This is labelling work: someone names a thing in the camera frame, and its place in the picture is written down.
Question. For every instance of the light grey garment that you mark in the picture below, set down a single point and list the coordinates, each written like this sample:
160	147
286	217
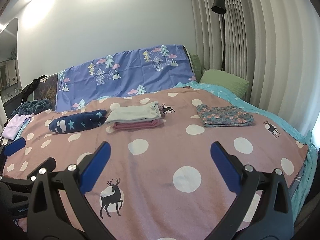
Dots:
129	114

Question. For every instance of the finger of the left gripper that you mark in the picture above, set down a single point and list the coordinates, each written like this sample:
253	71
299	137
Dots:
13	147

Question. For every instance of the purple tree print sheet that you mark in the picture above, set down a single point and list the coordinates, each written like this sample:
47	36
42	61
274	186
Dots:
123	74

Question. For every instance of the lilac garment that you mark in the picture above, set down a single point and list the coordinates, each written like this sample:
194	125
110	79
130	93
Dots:
14	125

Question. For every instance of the arched wall mirror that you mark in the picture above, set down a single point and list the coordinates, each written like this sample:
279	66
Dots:
9	68

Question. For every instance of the black floor lamp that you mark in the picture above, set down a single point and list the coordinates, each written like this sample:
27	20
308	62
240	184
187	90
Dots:
219	7

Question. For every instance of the pink polka dot blanket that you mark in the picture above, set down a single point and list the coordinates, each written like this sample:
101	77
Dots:
161	182

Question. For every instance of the floral folded garment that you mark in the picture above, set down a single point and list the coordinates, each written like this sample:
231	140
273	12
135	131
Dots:
229	116

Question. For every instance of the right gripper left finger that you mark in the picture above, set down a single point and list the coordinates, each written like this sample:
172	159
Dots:
92	166

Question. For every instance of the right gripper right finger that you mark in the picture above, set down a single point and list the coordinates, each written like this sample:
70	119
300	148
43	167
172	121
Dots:
229	166

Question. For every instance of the pink folded garment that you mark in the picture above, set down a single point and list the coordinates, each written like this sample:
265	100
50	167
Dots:
121	126

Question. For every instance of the beige pleated curtain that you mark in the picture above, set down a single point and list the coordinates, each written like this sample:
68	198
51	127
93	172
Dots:
274	45

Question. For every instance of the green pillow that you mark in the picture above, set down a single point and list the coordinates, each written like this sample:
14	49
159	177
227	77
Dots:
235	84

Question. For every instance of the dark patterned headboard cushion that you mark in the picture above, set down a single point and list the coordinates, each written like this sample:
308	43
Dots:
47	89

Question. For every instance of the turquoise star bed sheet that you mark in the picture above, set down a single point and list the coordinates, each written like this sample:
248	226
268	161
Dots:
298	197

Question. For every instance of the dark teal fuzzy blanket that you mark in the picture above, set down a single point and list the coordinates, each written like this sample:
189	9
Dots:
32	107

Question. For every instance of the navy star fleece garment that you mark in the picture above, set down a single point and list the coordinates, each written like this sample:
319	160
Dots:
78	122

